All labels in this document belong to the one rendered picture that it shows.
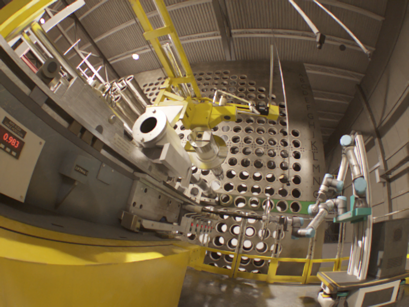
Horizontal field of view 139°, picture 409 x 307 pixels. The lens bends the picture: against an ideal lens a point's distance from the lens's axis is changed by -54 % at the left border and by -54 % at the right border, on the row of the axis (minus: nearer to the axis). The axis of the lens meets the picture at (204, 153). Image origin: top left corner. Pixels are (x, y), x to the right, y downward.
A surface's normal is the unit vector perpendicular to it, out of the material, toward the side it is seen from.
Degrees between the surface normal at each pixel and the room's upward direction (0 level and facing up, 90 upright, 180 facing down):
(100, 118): 90
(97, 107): 90
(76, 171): 90
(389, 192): 90
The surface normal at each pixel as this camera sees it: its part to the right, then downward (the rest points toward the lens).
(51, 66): 0.95, 0.07
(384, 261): -0.40, -0.45
